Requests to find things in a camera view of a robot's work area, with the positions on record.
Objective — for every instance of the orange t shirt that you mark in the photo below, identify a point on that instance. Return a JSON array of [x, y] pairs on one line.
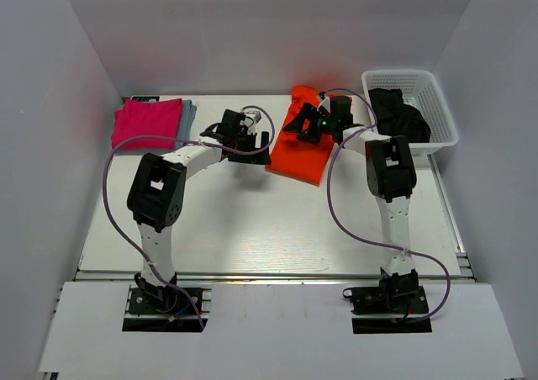
[[294, 158]]

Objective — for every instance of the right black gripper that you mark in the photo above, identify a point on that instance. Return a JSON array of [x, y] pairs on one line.
[[297, 124]]

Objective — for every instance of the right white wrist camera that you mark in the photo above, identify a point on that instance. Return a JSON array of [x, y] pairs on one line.
[[324, 103]]

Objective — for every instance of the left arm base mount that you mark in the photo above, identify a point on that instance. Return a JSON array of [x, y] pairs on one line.
[[162, 309]]

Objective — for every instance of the folded grey blue t shirt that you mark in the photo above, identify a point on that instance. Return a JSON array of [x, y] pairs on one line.
[[186, 120]]

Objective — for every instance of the dark blue label plate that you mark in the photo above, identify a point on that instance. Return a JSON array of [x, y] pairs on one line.
[[146, 99]]

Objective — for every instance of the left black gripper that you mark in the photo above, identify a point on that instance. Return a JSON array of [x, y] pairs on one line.
[[262, 158]]

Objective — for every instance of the black t shirt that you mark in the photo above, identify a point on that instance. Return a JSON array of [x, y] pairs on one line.
[[395, 117]]

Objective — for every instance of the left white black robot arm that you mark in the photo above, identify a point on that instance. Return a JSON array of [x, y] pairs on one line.
[[157, 192]]

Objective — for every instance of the folded pink t shirt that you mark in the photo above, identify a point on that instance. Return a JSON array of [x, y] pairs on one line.
[[138, 118]]

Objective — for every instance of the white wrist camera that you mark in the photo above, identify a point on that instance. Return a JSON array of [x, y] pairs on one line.
[[324, 103], [252, 118]]

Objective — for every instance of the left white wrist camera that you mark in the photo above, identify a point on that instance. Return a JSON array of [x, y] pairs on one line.
[[252, 118]]

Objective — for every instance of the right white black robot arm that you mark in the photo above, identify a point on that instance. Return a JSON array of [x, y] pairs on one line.
[[390, 171]]

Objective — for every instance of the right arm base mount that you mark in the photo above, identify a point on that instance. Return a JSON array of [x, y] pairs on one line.
[[394, 306]]

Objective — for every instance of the white plastic basket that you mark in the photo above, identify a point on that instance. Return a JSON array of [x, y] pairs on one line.
[[410, 103]]

